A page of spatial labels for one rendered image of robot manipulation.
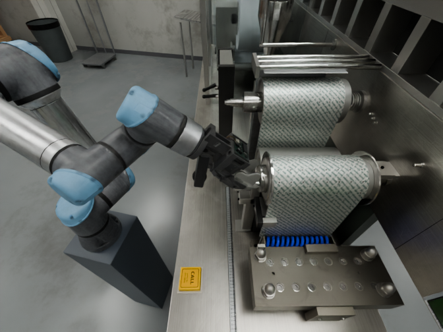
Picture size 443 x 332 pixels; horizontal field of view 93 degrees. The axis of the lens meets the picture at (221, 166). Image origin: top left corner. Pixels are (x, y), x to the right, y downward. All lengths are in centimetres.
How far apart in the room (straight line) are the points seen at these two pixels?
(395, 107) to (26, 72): 94
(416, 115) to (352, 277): 46
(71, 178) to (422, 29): 79
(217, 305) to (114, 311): 115
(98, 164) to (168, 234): 152
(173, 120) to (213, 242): 57
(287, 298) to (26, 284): 191
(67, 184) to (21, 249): 201
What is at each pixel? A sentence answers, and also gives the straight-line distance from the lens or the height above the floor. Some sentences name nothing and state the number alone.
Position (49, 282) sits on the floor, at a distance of 215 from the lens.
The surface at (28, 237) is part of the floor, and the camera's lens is 246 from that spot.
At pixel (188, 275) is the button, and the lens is 81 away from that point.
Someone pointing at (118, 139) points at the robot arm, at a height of 142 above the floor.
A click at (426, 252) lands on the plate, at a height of 122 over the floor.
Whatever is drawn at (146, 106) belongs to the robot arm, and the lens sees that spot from 40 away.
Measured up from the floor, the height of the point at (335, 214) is 116.
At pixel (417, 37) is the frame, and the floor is 154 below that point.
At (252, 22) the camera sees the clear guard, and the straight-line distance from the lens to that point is 138.
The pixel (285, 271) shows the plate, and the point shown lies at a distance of 72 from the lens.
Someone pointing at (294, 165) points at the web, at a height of 131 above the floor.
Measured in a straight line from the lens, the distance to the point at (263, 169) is 56.
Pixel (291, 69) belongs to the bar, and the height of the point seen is 144.
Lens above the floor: 169
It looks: 47 degrees down
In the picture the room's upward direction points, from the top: straight up
